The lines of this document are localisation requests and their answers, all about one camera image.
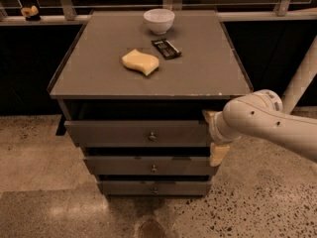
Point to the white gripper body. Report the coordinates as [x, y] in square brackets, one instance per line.
[215, 128]

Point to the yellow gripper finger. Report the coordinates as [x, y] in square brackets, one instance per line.
[208, 115]
[217, 154]

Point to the grey top drawer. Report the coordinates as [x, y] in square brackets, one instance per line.
[139, 133]

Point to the grey drawer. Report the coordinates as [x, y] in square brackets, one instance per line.
[149, 166]
[139, 133]
[179, 188]

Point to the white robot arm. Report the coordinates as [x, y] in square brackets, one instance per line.
[266, 115]

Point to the grey drawer cabinet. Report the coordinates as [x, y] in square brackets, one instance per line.
[93, 85]

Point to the grey bottom drawer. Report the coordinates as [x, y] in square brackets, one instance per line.
[179, 188]

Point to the grey middle drawer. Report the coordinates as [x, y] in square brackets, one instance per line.
[149, 166]

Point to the black snack bar wrapper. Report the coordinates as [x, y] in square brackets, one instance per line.
[166, 49]

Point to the yellow sponge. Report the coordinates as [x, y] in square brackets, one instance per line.
[141, 62]

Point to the white ceramic bowl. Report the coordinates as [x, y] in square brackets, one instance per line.
[159, 21]

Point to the metal window railing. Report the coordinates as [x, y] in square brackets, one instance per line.
[78, 11]

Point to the small yellow black object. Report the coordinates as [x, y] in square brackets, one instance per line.
[31, 13]

